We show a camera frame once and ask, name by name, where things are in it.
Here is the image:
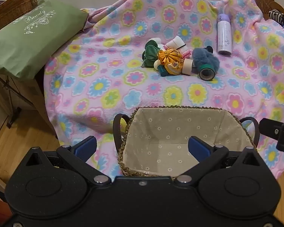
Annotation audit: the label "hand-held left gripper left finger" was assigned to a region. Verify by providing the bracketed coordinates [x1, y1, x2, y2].
[25, 136, 113, 186]

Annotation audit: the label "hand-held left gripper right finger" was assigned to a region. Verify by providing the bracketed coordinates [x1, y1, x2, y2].
[174, 136, 261, 187]

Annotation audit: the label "woven basket with fabric lining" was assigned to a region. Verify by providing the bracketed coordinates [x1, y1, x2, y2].
[112, 106, 261, 178]

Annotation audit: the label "beige tape roll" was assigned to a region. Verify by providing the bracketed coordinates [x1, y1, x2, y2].
[182, 59, 194, 75]

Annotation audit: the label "green and white plush toy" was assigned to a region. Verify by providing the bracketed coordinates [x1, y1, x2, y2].
[142, 37, 164, 69]

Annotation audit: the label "black metal stand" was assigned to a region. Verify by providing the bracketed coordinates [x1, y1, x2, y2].
[3, 76, 36, 129]

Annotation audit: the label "dark green tape roll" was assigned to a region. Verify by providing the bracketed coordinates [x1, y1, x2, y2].
[199, 64, 215, 80]

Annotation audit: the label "blue fluffy scrunchie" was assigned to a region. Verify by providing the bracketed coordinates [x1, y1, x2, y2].
[192, 48, 219, 72]

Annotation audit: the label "yellow orange fabric flower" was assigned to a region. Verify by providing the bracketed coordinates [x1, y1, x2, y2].
[156, 48, 184, 75]

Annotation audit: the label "pink floral fleece blanket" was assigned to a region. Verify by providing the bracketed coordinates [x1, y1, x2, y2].
[44, 0, 284, 180]

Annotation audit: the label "rolled white cloth pink edge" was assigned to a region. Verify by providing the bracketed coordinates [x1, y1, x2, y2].
[165, 35, 191, 55]

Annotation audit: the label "white bottle with purple lid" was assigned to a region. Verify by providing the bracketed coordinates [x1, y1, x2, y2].
[217, 13, 232, 55]

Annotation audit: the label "zebra striped item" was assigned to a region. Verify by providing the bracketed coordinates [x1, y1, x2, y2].
[268, 10, 284, 24]

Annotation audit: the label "green printed pillow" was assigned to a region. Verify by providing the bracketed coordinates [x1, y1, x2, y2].
[0, 0, 89, 79]

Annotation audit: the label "brown wicker basket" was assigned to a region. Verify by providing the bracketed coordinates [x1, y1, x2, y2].
[0, 0, 42, 29]

